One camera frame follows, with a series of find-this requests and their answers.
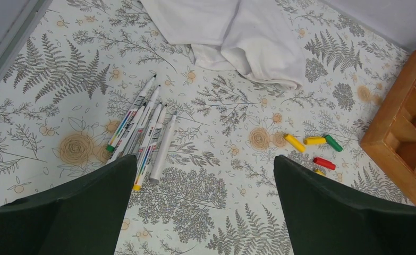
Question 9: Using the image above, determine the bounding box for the white marker plain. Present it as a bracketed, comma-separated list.
[149, 112, 177, 185]

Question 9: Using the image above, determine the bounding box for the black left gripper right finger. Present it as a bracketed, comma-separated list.
[274, 155, 416, 254]

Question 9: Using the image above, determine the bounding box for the white marker middle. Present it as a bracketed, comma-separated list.
[123, 101, 162, 156]

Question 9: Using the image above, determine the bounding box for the red pen cap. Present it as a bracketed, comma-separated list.
[313, 157, 336, 171]

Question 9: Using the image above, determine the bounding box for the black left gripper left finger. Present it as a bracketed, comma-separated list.
[0, 155, 137, 254]

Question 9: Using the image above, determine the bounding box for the green pen cap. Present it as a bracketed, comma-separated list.
[324, 134, 343, 152]

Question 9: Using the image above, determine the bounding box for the wooden compartment tray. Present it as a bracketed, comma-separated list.
[360, 50, 416, 205]

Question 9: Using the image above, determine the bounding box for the white crumpled cloth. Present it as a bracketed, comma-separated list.
[142, 1, 305, 90]

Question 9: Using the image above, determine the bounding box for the white marker grey tip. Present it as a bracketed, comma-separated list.
[106, 85, 161, 164]

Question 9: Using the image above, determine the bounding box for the yellow pen cap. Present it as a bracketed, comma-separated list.
[315, 169, 325, 176]
[303, 137, 327, 145]
[284, 134, 305, 153]

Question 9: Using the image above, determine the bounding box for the white marker green end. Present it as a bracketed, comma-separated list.
[106, 74, 157, 152]

